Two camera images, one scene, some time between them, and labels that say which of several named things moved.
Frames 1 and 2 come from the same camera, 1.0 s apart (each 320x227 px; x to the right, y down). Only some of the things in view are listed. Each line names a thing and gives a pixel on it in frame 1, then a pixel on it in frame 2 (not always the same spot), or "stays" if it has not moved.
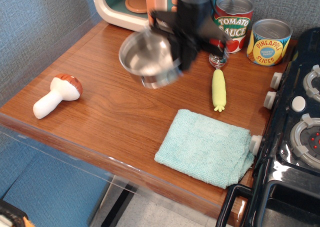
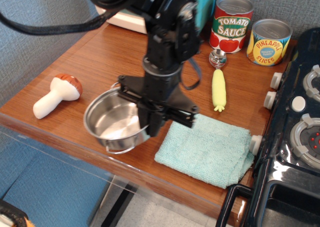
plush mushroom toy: (63, 87) stays
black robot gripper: (190, 31) → (157, 90)
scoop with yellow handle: (219, 91) stays
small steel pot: (148, 54) → (111, 117)
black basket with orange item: (11, 216) stays
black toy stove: (285, 190) stays
